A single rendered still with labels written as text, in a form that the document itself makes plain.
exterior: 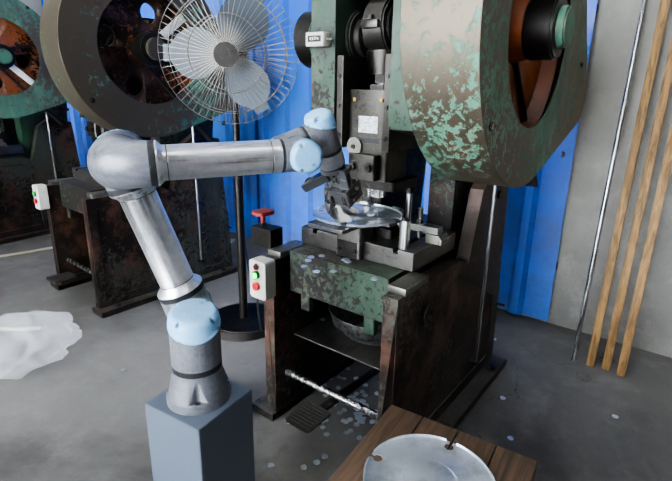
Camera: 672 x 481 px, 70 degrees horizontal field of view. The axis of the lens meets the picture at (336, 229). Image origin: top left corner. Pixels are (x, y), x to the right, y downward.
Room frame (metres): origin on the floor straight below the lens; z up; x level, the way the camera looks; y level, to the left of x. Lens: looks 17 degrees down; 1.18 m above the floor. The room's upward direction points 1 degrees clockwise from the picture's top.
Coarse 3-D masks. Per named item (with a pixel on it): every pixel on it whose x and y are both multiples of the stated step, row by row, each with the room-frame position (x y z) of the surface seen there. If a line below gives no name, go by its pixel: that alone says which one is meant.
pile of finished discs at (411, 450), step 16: (384, 448) 0.96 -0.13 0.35; (400, 448) 0.96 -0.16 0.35; (416, 448) 0.96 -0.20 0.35; (432, 448) 0.96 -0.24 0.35; (464, 448) 0.96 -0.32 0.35; (368, 464) 0.91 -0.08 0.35; (384, 464) 0.91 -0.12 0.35; (400, 464) 0.91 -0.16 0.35; (416, 464) 0.90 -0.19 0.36; (432, 464) 0.90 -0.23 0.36; (448, 464) 0.91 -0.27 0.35; (464, 464) 0.91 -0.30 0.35; (480, 464) 0.91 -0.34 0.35; (368, 480) 0.86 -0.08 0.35; (384, 480) 0.86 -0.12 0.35; (400, 480) 0.86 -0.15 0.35; (416, 480) 0.85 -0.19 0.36; (432, 480) 0.86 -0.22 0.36; (448, 480) 0.86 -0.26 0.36; (464, 480) 0.86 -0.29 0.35; (480, 480) 0.86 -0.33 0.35
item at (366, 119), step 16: (352, 96) 1.58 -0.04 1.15; (368, 96) 1.55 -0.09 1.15; (352, 112) 1.58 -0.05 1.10; (368, 112) 1.54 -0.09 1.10; (352, 128) 1.58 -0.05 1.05; (368, 128) 1.54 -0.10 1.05; (352, 144) 1.56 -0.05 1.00; (368, 144) 1.54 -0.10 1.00; (352, 160) 1.54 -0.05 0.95; (368, 160) 1.50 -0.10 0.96; (384, 160) 1.50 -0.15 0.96; (400, 160) 1.57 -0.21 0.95; (352, 176) 1.54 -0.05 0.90; (368, 176) 1.50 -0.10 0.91; (384, 176) 1.50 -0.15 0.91; (400, 176) 1.57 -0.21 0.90
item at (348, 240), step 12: (324, 228) 1.37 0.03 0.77; (336, 228) 1.36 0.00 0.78; (348, 228) 1.36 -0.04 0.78; (360, 228) 1.44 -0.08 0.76; (372, 228) 1.49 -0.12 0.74; (336, 240) 1.50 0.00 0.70; (348, 240) 1.47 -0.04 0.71; (360, 240) 1.44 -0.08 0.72; (336, 252) 1.50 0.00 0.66; (348, 252) 1.47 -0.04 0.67; (360, 252) 1.44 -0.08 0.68
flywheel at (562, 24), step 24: (528, 0) 1.31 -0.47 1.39; (552, 0) 1.27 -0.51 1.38; (528, 24) 1.27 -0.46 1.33; (552, 24) 1.25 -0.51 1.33; (528, 48) 1.29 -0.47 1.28; (552, 48) 1.27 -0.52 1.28; (528, 72) 1.50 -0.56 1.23; (552, 72) 1.57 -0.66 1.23; (528, 96) 1.52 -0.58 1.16; (528, 120) 1.49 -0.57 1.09
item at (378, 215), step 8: (320, 208) 1.58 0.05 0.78; (360, 208) 1.59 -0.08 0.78; (368, 208) 1.59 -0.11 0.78; (376, 208) 1.60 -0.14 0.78; (384, 208) 1.60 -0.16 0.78; (392, 208) 1.59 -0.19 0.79; (320, 216) 1.48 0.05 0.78; (328, 216) 1.48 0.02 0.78; (352, 216) 1.46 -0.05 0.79; (360, 216) 1.47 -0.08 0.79; (368, 216) 1.47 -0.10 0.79; (376, 216) 1.49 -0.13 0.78; (384, 216) 1.49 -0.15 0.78; (392, 216) 1.49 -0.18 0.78; (400, 216) 1.50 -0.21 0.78; (336, 224) 1.38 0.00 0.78; (352, 224) 1.39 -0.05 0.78; (360, 224) 1.40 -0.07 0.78; (368, 224) 1.40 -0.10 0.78; (376, 224) 1.38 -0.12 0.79; (384, 224) 1.39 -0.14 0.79
